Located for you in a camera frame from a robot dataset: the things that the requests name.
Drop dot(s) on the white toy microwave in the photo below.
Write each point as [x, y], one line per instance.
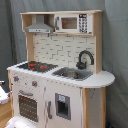
[73, 23]

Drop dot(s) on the grey cupboard door handle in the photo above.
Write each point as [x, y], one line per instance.
[48, 110]

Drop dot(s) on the grey range hood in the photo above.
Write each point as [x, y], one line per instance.
[40, 26]

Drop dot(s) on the black stovetop red burners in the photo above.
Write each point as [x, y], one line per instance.
[37, 66]

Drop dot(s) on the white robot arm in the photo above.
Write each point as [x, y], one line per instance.
[4, 96]

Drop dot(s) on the wooden toy kitchen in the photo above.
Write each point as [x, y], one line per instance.
[73, 50]

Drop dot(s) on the red stove knob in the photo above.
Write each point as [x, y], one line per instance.
[15, 78]
[34, 83]

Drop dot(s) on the left red stove knob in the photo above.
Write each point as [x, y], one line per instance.
[15, 78]

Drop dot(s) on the toy oven door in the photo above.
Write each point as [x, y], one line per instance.
[27, 106]

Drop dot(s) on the right red stove knob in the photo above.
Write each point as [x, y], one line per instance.
[34, 83]

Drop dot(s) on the small metal pot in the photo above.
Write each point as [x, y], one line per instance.
[72, 74]

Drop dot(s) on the grey toy sink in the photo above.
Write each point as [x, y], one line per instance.
[83, 74]

